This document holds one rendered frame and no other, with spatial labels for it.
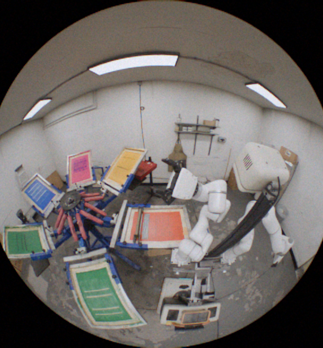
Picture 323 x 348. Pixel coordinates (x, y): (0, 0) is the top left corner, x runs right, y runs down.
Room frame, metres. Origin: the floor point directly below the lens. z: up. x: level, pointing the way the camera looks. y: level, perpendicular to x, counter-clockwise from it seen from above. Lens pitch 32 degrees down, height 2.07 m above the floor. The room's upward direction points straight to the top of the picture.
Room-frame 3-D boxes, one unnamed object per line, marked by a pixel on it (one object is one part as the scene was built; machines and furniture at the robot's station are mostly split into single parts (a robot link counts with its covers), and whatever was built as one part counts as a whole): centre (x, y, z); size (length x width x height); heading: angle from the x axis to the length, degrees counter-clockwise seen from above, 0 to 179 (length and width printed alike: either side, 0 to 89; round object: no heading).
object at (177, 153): (2.59, -0.46, 1.06); 0.53 x 0.07 x 1.05; 91
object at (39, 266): (0.02, 1.43, 0.91); 1.34 x 0.40 x 0.08; 151
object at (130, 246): (0.34, 0.28, 0.98); 0.30 x 0.05 x 0.07; 91
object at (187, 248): (0.20, -0.17, 1.37); 0.13 x 0.10 x 0.16; 47
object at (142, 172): (1.85, 0.42, 1.06); 0.61 x 0.46 x 0.12; 151
